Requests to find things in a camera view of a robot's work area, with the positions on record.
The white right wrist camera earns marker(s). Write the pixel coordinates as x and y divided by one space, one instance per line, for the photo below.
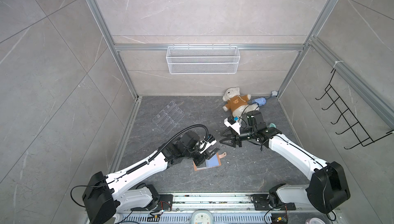
233 123

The clear plastic card sleeves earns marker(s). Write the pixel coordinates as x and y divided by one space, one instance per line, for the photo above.
212 162

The blue cat-shaped toy device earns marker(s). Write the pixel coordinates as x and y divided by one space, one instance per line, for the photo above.
259 101

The black wire hook rack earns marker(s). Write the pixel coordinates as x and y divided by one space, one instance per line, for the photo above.
346 115

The white round timer device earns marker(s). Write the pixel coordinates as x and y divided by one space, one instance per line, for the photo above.
202 217

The aluminium rail front frame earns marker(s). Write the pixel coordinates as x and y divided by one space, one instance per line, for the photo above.
227 208

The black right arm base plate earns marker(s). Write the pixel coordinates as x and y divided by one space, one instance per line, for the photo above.
266 201

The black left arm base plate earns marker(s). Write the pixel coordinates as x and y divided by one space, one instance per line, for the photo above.
163 202

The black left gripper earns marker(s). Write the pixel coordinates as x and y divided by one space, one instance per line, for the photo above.
204 156

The white wire mesh basket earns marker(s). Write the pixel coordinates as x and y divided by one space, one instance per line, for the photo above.
203 59

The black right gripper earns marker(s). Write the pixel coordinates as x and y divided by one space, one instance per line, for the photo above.
234 137

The clear acrylic tiered holder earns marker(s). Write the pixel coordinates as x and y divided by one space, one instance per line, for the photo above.
169 117

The white teddy bear brown shirt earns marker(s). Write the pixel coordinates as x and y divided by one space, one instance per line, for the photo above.
236 103

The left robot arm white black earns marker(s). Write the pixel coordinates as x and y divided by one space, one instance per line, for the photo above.
105 195

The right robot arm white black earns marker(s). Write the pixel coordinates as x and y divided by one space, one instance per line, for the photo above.
327 188

